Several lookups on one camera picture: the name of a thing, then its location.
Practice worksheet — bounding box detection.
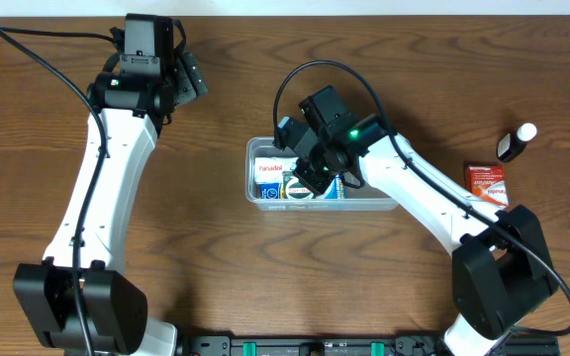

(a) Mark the green Zam-Buk box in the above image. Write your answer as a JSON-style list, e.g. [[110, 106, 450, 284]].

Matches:
[[281, 171, 314, 200]]

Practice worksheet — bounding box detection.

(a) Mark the clear plastic container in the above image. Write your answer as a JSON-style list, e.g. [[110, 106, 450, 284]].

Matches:
[[245, 136, 398, 211]]

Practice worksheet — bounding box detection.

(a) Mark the white Panadol packet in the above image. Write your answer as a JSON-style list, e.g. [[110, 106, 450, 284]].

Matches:
[[253, 157, 297, 184]]

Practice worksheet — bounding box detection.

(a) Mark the blue fever medicine box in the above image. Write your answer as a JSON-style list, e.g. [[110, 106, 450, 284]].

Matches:
[[257, 177, 345, 200]]

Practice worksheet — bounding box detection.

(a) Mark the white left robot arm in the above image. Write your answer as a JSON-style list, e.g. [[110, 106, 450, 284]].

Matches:
[[13, 14, 208, 355]]

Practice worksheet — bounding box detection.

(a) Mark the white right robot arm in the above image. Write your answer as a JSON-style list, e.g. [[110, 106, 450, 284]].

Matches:
[[276, 86, 560, 355]]

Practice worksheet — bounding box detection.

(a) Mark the red Panadol box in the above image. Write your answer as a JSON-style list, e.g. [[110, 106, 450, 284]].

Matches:
[[465, 165, 509, 208]]

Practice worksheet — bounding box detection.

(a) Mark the dark syrup bottle white cap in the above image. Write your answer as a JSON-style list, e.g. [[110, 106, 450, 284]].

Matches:
[[496, 123, 537, 163]]

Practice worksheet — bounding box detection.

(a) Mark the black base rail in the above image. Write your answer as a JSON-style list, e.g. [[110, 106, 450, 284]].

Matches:
[[180, 334, 562, 356]]

